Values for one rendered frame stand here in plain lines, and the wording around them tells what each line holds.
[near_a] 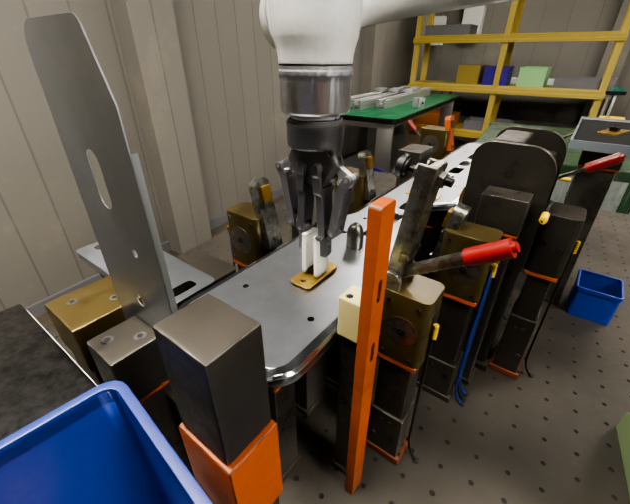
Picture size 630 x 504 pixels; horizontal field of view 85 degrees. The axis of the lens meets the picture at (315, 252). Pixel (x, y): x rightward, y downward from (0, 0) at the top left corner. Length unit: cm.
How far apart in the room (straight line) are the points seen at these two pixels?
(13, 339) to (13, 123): 185
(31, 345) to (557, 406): 89
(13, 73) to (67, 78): 201
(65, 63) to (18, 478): 25
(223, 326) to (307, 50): 32
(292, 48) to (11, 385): 45
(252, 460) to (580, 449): 70
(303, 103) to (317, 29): 7
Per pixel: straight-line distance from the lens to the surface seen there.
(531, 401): 89
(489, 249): 41
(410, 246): 43
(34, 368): 49
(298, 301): 52
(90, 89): 29
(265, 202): 65
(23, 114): 233
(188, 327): 19
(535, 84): 599
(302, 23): 42
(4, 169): 232
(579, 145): 90
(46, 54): 34
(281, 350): 45
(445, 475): 73
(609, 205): 307
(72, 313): 49
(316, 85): 43
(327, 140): 45
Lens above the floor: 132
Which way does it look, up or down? 30 degrees down
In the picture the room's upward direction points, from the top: straight up
